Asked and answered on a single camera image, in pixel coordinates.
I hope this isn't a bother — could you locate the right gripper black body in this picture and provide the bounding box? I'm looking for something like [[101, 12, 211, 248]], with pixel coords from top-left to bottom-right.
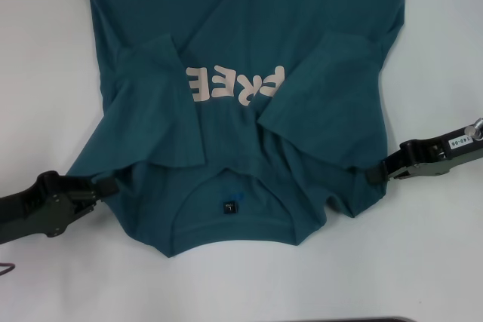
[[399, 125, 483, 179]]

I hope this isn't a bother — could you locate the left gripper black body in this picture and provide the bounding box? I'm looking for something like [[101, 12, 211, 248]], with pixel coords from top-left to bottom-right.
[[0, 170, 100, 244]]

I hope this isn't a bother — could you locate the teal t-shirt with FREE print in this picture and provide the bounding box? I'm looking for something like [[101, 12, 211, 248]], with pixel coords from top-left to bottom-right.
[[67, 0, 407, 259]]

